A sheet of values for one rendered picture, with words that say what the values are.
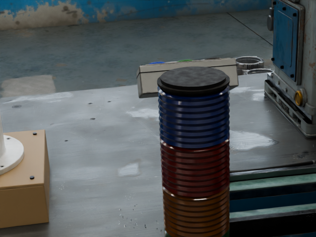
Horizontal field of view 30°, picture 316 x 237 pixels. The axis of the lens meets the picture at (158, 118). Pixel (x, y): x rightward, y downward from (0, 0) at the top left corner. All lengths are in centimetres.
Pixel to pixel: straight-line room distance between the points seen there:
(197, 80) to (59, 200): 74
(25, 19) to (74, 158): 513
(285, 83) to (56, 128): 59
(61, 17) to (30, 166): 532
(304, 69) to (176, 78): 94
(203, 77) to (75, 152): 91
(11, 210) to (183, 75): 66
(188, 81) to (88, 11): 593
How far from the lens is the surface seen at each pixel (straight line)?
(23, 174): 111
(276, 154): 132
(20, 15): 641
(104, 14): 642
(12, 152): 117
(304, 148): 136
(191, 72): 50
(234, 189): 93
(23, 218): 111
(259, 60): 364
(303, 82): 142
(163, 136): 49
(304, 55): 140
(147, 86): 100
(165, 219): 53
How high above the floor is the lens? 137
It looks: 22 degrees down
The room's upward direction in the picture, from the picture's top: 3 degrees counter-clockwise
